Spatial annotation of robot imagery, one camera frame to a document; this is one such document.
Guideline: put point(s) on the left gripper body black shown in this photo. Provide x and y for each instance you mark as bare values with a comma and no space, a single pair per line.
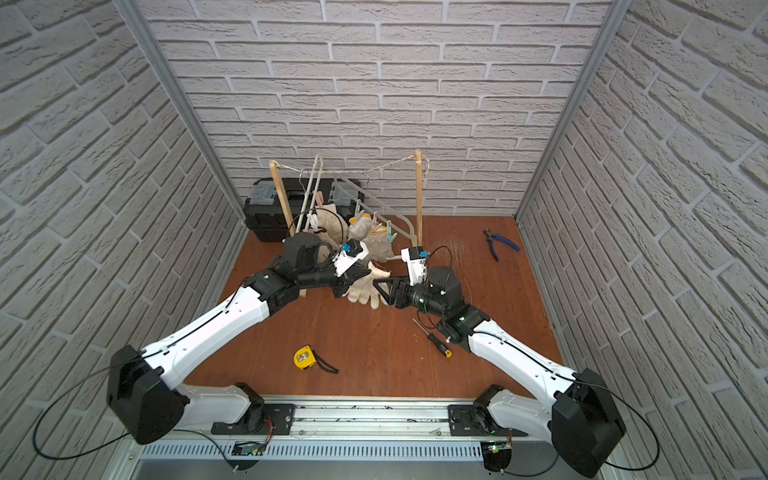
354,274

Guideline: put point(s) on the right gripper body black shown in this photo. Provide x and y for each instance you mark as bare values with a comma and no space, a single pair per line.
410,297

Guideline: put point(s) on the white glove red cuff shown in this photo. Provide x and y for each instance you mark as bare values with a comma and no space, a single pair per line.
362,291

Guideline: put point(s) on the white glove yellow cuff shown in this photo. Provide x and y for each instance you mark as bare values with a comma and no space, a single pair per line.
360,226
379,248

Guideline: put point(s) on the white plastic clip hanger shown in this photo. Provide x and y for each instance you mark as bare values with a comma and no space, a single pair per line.
311,191

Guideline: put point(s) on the grey plastic clip hanger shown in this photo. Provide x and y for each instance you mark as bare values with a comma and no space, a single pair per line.
368,202

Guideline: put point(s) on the wooden drying rack frame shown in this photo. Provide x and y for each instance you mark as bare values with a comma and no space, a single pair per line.
419,161

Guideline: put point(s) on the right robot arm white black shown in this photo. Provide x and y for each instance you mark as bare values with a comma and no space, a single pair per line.
528,372

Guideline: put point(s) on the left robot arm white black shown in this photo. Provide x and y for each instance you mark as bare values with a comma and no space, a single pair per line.
146,388

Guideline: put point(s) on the teal clothes clip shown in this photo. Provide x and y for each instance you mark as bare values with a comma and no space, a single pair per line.
391,234

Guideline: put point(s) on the yellow black screwdriver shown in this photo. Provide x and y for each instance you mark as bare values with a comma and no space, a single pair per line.
440,346

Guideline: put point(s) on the yellow tape measure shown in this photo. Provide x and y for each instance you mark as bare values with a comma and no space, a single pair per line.
306,357

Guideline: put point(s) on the black plastic toolbox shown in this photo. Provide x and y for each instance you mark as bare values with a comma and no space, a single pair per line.
263,212

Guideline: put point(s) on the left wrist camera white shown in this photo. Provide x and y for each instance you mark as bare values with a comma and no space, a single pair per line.
348,255

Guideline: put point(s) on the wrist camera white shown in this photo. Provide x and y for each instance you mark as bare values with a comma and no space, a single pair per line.
348,255
415,259

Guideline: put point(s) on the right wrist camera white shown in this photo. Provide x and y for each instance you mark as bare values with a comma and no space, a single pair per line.
415,259

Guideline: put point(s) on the blue handled pliers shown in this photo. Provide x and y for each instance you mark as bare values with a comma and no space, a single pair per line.
492,238

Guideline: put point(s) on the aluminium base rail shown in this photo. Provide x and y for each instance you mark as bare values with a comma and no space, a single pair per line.
323,429

